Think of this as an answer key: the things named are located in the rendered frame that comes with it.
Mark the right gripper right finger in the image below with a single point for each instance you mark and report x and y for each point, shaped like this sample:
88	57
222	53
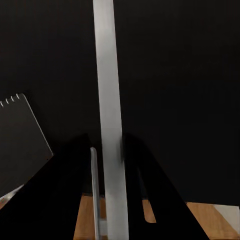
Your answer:
174	220

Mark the pen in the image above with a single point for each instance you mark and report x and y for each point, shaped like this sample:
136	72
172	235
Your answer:
115	225

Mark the desk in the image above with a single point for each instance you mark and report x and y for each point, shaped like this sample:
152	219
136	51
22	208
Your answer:
179	83

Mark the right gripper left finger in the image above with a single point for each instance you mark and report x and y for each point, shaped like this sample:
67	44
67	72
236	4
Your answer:
47	206

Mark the desktop computer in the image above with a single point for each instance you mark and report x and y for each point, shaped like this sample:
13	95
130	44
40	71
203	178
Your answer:
231	214

